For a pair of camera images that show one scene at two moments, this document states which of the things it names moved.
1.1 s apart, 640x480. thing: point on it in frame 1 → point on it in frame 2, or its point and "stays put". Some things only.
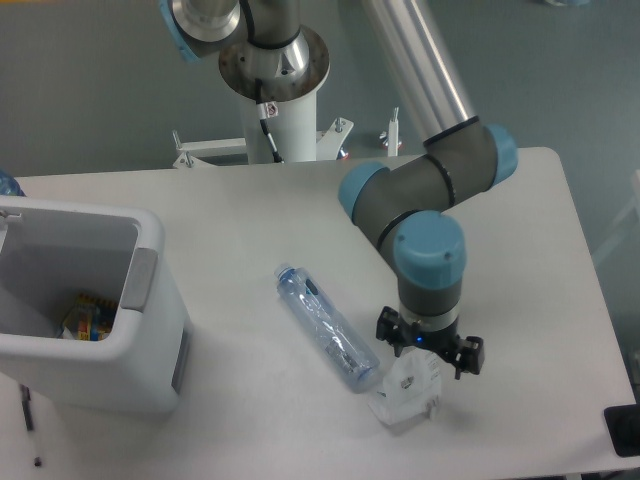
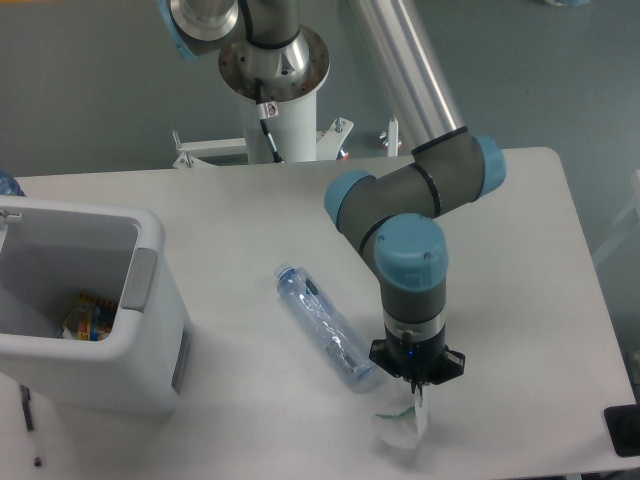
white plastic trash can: (53, 251) stays put
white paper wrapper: (411, 388) → (405, 429)
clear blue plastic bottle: (357, 366) stays put
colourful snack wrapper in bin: (90, 319) stays put
